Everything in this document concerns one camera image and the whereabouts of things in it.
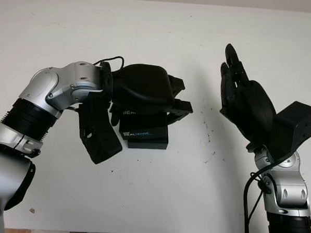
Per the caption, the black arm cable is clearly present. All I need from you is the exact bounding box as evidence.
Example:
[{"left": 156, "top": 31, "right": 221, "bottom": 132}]
[
  {"left": 241, "top": 150, "right": 295, "bottom": 233},
  {"left": 92, "top": 55, "right": 126, "bottom": 71}
]

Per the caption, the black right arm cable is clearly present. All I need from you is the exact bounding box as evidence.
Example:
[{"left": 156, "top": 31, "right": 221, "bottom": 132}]
[{"left": 241, "top": 150, "right": 295, "bottom": 233}]

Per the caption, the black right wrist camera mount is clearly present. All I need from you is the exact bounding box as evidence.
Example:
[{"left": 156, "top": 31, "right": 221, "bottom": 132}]
[{"left": 267, "top": 100, "right": 311, "bottom": 164}]

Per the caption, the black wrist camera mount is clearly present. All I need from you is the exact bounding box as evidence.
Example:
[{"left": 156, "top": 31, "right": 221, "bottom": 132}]
[
  {"left": 267, "top": 100, "right": 311, "bottom": 164},
  {"left": 76, "top": 93, "right": 126, "bottom": 166}
]

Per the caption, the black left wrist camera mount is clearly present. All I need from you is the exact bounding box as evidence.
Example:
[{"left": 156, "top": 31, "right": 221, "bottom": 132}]
[{"left": 76, "top": 93, "right": 126, "bottom": 166}]

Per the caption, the black RealSense box lid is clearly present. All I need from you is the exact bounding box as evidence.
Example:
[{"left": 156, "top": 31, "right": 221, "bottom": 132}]
[{"left": 118, "top": 109, "right": 170, "bottom": 144}]

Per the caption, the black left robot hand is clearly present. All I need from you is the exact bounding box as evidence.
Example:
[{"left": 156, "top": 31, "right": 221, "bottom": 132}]
[{"left": 103, "top": 62, "right": 195, "bottom": 130}]

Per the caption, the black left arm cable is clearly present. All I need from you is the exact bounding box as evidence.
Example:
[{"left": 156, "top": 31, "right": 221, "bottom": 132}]
[{"left": 92, "top": 55, "right": 126, "bottom": 71}]

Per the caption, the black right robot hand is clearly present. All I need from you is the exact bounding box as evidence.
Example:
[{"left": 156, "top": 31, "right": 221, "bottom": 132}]
[{"left": 215, "top": 43, "right": 281, "bottom": 152}]

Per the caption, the black box base with insert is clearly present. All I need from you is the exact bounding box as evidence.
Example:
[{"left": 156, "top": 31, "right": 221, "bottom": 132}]
[{"left": 127, "top": 139, "right": 169, "bottom": 151}]

